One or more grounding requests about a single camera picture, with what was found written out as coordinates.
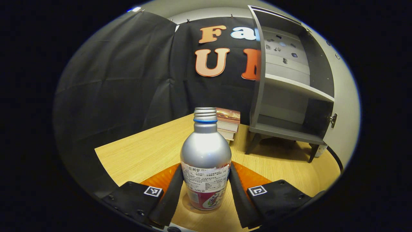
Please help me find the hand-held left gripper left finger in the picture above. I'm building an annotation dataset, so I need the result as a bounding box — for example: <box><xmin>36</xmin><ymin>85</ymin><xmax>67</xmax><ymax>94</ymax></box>
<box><xmin>102</xmin><ymin>164</ymin><xmax>184</xmax><ymax>227</ymax></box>

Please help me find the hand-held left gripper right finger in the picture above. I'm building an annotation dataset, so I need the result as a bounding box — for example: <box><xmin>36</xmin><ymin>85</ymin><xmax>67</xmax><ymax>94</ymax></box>
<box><xmin>228</xmin><ymin>161</ymin><xmax>314</xmax><ymax>230</ymax></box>

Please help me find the silver bottle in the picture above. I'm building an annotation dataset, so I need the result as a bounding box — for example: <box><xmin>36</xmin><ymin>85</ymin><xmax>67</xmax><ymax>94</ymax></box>
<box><xmin>180</xmin><ymin>107</ymin><xmax>232</xmax><ymax>211</ymax></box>

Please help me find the grey cabinet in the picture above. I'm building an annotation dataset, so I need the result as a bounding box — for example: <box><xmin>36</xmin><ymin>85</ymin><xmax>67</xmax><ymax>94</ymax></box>
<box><xmin>245</xmin><ymin>5</ymin><xmax>338</xmax><ymax>163</ymax></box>

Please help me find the beige cabinet door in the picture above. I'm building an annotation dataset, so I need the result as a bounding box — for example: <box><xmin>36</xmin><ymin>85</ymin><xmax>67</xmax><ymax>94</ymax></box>
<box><xmin>303</xmin><ymin>23</ymin><xmax>360</xmax><ymax>168</ymax></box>

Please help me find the pale-edged book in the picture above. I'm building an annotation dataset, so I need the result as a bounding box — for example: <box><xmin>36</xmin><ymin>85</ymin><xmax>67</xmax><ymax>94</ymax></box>
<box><xmin>217</xmin><ymin>121</ymin><xmax>239</xmax><ymax>133</ymax></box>
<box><xmin>218</xmin><ymin>130</ymin><xmax>237</xmax><ymax>141</ymax></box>

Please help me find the brown cover book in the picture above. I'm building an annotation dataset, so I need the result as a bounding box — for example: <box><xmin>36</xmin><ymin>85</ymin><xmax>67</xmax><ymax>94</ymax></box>
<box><xmin>216</xmin><ymin>107</ymin><xmax>241</xmax><ymax>125</ymax></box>

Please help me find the black backdrop cloth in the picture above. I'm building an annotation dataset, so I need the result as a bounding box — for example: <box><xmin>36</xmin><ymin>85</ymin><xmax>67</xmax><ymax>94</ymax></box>
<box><xmin>53</xmin><ymin>11</ymin><xmax>267</xmax><ymax>198</ymax></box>

